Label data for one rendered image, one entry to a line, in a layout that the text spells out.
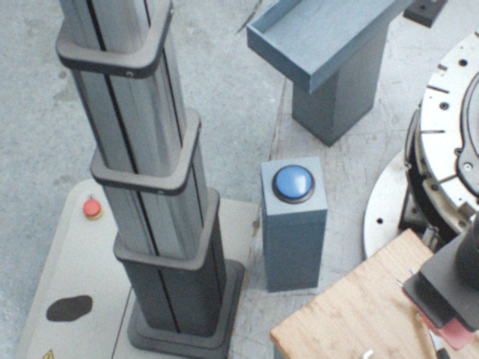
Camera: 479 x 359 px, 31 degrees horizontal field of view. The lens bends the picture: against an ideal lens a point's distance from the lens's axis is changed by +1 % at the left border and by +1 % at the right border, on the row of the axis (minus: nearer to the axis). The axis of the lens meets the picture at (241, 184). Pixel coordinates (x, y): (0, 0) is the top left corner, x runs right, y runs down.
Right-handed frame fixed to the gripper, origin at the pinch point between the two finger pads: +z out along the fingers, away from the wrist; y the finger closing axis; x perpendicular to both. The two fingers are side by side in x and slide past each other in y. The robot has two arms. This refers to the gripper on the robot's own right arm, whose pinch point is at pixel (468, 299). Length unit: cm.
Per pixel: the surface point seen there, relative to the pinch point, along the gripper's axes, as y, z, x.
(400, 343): -4.3, 10.5, 1.9
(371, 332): -5.8, 10.5, 4.5
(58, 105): 1, 119, 119
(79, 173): -6, 119, 98
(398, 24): 40, 40, 45
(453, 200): 9.5, 7.6, 9.6
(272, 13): 12.1, 12.8, 43.5
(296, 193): -1.2, 13.0, 22.2
